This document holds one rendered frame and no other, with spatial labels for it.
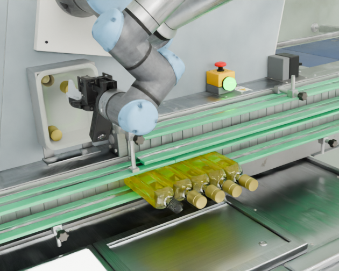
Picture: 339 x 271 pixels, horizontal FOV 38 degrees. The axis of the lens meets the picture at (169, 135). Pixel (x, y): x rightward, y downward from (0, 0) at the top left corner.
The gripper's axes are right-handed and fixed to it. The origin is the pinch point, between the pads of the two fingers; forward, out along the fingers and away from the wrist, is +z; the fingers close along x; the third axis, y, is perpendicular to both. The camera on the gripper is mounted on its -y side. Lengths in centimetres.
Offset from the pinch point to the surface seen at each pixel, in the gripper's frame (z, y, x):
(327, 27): 74, -7, -181
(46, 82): 9.1, 2.6, 5.9
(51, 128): 8.9, -10.7, 6.0
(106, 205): -8.2, -29.9, -1.4
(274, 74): 8, -7, -78
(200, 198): -28.2, -24.5, -18.9
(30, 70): 9.0, 6.4, 9.7
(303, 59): 28, -10, -114
